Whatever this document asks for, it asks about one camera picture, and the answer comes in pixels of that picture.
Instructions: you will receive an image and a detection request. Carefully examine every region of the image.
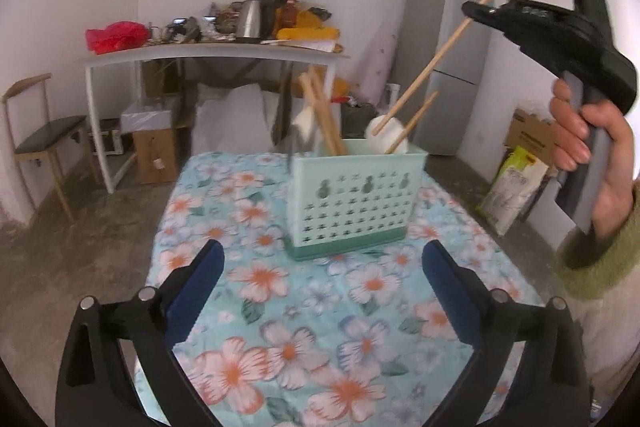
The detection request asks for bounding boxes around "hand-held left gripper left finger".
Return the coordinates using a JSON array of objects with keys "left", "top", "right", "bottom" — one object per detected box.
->
[{"left": 55, "top": 238, "right": 224, "bottom": 427}]

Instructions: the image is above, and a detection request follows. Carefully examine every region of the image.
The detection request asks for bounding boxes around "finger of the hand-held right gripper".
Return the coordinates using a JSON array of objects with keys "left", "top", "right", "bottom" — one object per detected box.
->
[{"left": 461, "top": 0, "right": 510, "bottom": 32}]

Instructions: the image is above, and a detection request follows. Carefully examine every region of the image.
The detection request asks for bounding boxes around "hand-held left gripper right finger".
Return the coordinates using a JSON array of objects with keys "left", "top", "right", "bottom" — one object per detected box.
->
[{"left": 421, "top": 239, "right": 593, "bottom": 427}]

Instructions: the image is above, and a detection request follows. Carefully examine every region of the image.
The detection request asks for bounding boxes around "long single wooden chopstick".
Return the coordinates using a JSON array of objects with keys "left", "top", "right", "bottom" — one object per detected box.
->
[{"left": 374, "top": 0, "right": 500, "bottom": 135}]

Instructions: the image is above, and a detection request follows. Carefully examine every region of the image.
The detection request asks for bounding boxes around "mint green utensil holder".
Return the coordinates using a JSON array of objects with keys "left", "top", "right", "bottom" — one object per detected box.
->
[{"left": 285, "top": 138, "right": 430, "bottom": 262}]

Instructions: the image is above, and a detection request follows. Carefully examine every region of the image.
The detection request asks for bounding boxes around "bundle of wooden chopsticks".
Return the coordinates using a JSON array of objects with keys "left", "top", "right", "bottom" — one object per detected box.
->
[{"left": 299, "top": 67, "right": 440, "bottom": 156}]

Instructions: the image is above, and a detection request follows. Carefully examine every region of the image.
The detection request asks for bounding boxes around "person's right forearm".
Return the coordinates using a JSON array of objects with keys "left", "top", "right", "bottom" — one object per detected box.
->
[{"left": 556, "top": 184, "right": 640, "bottom": 303}]

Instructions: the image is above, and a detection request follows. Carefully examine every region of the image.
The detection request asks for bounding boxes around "person's right hand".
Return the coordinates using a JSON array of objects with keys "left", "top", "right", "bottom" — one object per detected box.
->
[{"left": 550, "top": 79, "right": 637, "bottom": 240}]

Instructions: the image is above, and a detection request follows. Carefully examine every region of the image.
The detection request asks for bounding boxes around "grey refrigerator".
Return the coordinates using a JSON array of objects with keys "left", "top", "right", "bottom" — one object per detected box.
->
[{"left": 390, "top": 0, "right": 496, "bottom": 156}]

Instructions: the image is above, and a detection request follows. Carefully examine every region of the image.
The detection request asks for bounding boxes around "printed cardboard box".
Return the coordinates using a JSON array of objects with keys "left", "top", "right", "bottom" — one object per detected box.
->
[{"left": 502, "top": 108, "right": 557, "bottom": 162}]

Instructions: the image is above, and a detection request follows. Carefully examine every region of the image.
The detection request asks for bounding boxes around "floral blue blanket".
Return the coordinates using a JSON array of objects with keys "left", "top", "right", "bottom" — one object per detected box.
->
[{"left": 134, "top": 151, "right": 546, "bottom": 427}]

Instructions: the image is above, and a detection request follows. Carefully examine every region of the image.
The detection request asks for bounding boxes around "pink patterned board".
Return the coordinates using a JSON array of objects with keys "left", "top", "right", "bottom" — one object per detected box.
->
[{"left": 350, "top": 22, "right": 401, "bottom": 108}]

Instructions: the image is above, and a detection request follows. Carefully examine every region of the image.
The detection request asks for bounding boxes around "white and yellow sack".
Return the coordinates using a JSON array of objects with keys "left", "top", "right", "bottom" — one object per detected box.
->
[{"left": 475, "top": 146, "right": 551, "bottom": 235}]

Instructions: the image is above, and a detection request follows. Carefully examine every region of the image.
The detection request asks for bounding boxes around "brown cardboard box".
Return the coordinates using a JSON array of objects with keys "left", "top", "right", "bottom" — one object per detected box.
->
[{"left": 132, "top": 127, "right": 181, "bottom": 185}]

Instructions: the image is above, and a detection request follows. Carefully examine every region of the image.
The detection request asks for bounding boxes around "orange-yellow plastic bag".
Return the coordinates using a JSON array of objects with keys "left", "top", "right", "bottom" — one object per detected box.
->
[{"left": 330, "top": 77, "right": 352, "bottom": 104}]

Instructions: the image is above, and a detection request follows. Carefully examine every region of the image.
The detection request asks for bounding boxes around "dark green bag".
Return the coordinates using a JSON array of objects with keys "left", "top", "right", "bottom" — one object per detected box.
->
[{"left": 340, "top": 102, "right": 379, "bottom": 140}]

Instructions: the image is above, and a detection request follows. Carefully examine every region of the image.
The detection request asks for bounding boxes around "yellow bag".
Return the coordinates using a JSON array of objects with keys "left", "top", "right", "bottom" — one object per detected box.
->
[{"left": 277, "top": 14, "right": 341, "bottom": 44}]

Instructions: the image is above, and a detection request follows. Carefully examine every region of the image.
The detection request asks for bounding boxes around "white pillow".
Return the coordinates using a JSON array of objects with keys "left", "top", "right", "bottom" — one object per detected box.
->
[{"left": 192, "top": 82, "right": 301, "bottom": 155}]

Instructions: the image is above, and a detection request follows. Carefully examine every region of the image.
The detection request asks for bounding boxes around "metal-framed case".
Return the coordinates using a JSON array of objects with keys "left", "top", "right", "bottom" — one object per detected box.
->
[{"left": 90, "top": 119, "right": 126, "bottom": 155}]

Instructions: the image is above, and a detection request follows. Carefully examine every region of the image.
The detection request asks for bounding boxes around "plastic-wrapped grey box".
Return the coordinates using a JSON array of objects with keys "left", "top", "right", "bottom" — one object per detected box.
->
[{"left": 120, "top": 99, "right": 181, "bottom": 132}]

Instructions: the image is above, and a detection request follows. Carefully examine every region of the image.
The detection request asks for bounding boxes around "brown bottle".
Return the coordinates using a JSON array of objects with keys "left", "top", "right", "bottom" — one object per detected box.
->
[{"left": 275, "top": 0, "right": 301, "bottom": 30}]

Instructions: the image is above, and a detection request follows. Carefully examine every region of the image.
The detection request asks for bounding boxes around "flat brown cardboard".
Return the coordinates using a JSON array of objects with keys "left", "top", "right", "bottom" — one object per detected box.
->
[{"left": 142, "top": 59, "right": 182, "bottom": 98}]

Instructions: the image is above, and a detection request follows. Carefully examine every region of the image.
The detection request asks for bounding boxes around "wooden chair with dark seat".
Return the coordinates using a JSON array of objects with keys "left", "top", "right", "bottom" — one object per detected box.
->
[{"left": 2, "top": 73, "right": 96, "bottom": 223}]

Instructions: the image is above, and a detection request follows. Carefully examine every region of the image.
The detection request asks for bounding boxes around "steel electric kettle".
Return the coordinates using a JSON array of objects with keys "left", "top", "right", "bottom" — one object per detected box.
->
[{"left": 235, "top": 0, "right": 276, "bottom": 44}]

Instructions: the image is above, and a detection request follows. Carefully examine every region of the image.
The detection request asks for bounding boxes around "white-legged side table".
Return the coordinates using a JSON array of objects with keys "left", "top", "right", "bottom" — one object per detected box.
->
[{"left": 82, "top": 42, "right": 351, "bottom": 195}]

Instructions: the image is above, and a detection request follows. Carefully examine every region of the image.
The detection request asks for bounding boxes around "small black device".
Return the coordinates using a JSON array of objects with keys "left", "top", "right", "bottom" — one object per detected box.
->
[{"left": 170, "top": 17, "right": 202, "bottom": 42}]

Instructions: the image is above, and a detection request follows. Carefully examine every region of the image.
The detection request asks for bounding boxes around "red plastic bag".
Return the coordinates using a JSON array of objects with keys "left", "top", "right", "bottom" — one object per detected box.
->
[{"left": 85, "top": 21, "right": 151, "bottom": 55}]

